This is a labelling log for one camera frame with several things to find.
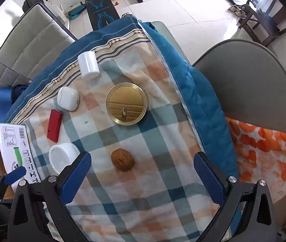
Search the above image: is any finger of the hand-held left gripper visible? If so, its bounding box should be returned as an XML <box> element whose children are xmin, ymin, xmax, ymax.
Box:
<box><xmin>3</xmin><ymin>167</ymin><xmax>27</xmax><ymax>186</ymax></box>

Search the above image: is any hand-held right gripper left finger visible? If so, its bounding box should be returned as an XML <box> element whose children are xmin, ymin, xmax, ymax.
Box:
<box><xmin>8</xmin><ymin>151</ymin><xmax>92</xmax><ymax>242</ymax></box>

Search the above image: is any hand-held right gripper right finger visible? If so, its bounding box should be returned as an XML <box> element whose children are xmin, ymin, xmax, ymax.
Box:
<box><xmin>194</xmin><ymin>152</ymin><xmax>278</xmax><ymax>242</ymax></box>

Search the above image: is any white round jar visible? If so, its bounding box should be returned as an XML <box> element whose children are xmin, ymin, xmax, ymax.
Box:
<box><xmin>49</xmin><ymin>143</ymin><xmax>80</xmax><ymax>175</ymax></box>

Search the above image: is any cardboard box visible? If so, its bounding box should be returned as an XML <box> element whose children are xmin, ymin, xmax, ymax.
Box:
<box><xmin>0</xmin><ymin>122</ymin><xmax>41</xmax><ymax>197</ymax></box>

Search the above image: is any brown walnut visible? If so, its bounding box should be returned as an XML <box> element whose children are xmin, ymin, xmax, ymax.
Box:
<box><xmin>111</xmin><ymin>149</ymin><xmax>135</xmax><ymax>171</ymax></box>

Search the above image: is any small red box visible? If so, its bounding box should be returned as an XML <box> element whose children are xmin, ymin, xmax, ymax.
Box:
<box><xmin>47</xmin><ymin>110</ymin><xmax>63</xmax><ymax>142</ymax></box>

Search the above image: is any white earbud case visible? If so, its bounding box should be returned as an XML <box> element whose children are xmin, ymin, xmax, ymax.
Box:
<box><xmin>57</xmin><ymin>86</ymin><xmax>80</xmax><ymax>111</ymax></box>

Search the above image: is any gold round tin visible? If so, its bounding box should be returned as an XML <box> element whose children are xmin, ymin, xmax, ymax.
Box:
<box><xmin>106</xmin><ymin>83</ymin><xmax>149</xmax><ymax>126</ymax></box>

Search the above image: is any white cylindrical bottle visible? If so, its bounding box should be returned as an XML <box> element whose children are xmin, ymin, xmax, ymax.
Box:
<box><xmin>77</xmin><ymin>51</ymin><xmax>100</xmax><ymax>80</ymax></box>

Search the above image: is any plaid blanket with blue border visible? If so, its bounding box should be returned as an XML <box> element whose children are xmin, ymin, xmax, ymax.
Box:
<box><xmin>3</xmin><ymin>18</ymin><xmax>239</xmax><ymax>242</ymax></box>

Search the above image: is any orange and white cushion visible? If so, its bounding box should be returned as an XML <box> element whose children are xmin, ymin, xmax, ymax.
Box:
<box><xmin>225</xmin><ymin>117</ymin><xmax>286</xmax><ymax>204</ymax></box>

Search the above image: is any dark blue cloth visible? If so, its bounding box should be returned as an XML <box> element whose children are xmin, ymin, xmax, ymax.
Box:
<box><xmin>10</xmin><ymin>84</ymin><xmax>30</xmax><ymax>104</ymax></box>

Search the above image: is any grey folding chair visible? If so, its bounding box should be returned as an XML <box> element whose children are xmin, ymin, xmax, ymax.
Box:
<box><xmin>192</xmin><ymin>39</ymin><xmax>286</xmax><ymax>135</ymax></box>

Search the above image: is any grey padded chair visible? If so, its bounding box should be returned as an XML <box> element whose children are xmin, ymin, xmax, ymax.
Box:
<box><xmin>0</xmin><ymin>2</ymin><xmax>78</xmax><ymax>90</ymax></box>

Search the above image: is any teal bag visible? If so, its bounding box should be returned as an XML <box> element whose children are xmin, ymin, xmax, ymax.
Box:
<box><xmin>69</xmin><ymin>5</ymin><xmax>88</xmax><ymax>21</ymax></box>

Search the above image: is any dark wooden chair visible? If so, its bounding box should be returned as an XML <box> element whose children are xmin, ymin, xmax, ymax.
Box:
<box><xmin>239</xmin><ymin>0</ymin><xmax>286</xmax><ymax>48</ymax></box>

